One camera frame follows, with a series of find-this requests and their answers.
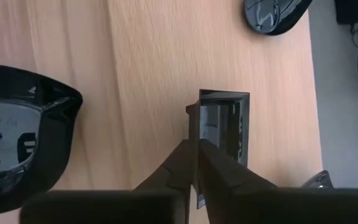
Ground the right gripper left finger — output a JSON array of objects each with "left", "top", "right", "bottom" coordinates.
[{"left": 20, "top": 139, "right": 195, "bottom": 224}]

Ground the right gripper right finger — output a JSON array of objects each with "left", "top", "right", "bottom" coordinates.
[{"left": 198, "top": 139, "right": 358, "bottom": 224}]

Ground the black square mini plate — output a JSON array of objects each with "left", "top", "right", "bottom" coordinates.
[{"left": 185, "top": 89, "right": 250, "bottom": 210}]

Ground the black leaf-shaped mini plate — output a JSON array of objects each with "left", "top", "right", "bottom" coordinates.
[{"left": 0, "top": 62, "right": 84, "bottom": 218}]

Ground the black teardrop mini plate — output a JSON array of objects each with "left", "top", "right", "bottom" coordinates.
[{"left": 243, "top": 0, "right": 313, "bottom": 36}]

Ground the black box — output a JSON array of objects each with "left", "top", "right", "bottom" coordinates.
[{"left": 335, "top": 0, "right": 358, "bottom": 25}]

